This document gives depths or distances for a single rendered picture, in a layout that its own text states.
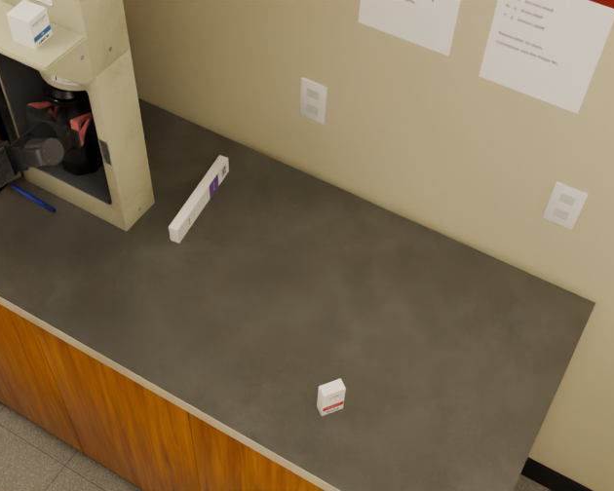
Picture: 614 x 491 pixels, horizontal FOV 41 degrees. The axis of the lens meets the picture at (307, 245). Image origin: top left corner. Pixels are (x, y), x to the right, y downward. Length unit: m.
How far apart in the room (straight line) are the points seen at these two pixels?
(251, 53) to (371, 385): 0.84
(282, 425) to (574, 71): 0.90
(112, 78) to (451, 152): 0.76
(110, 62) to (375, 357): 0.82
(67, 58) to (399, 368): 0.92
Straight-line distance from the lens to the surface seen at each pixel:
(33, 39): 1.61
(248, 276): 1.92
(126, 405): 2.09
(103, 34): 1.68
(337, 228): 2.01
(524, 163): 1.84
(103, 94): 1.74
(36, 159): 1.79
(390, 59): 1.82
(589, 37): 1.62
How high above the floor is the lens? 2.47
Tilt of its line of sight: 51 degrees down
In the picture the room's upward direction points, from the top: 3 degrees clockwise
